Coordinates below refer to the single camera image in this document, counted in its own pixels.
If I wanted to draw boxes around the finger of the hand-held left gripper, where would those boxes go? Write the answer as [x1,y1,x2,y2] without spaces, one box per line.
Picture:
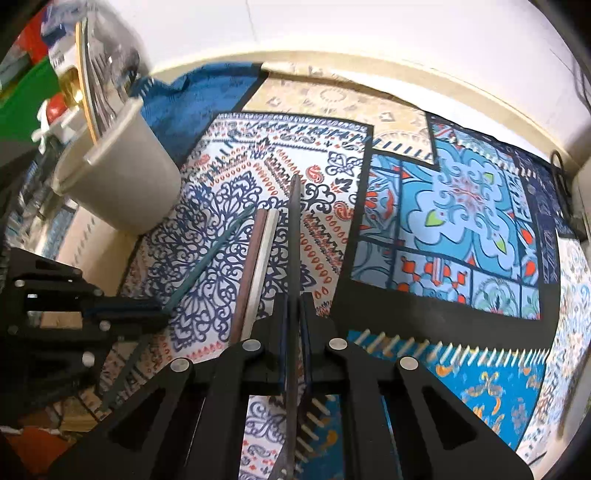
[85,318,158,344]
[84,296,171,320]

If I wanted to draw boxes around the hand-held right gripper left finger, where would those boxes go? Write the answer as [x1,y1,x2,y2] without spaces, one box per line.
[48,293,290,480]

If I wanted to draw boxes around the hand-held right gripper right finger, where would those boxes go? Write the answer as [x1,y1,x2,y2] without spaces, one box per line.
[300,292,534,480]

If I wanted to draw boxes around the white chopstick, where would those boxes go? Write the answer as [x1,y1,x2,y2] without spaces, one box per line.
[241,209,281,344]

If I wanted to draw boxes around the brown chopstick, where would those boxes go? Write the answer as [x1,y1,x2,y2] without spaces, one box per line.
[228,209,269,346]

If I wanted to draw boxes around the dark grey chopstick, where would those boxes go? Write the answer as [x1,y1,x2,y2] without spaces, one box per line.
[283,173,304,480]

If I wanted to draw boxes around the teal chopstick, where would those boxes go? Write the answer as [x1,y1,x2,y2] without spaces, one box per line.
[98,207,257,412]

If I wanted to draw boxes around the beige cup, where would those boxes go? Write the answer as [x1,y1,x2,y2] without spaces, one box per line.
[51,99,182,236]

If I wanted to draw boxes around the yellow wooden chopstick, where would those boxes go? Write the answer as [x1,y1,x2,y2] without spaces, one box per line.
[75,21,100,143]

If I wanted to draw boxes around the metal fork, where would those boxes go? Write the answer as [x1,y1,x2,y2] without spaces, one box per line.
[90,14,139,121]

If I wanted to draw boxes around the white bowl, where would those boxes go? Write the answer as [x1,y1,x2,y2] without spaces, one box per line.
[32,102,89,145]

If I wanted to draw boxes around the patterned patchwork table cloth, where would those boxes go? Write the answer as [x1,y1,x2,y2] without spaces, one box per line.
[46,60,591,480]

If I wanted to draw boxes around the green plastic board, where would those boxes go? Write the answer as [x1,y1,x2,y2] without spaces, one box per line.
[0,58,62,139]

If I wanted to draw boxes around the white blue flour bag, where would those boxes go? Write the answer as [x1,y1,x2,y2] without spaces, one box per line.
[41,9,93,75]

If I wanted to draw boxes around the red carton box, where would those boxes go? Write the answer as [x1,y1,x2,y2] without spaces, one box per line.
[14,18,52,52]

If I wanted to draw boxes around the black cable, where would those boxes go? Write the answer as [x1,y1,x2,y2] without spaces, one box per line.
[549,150,588,237]

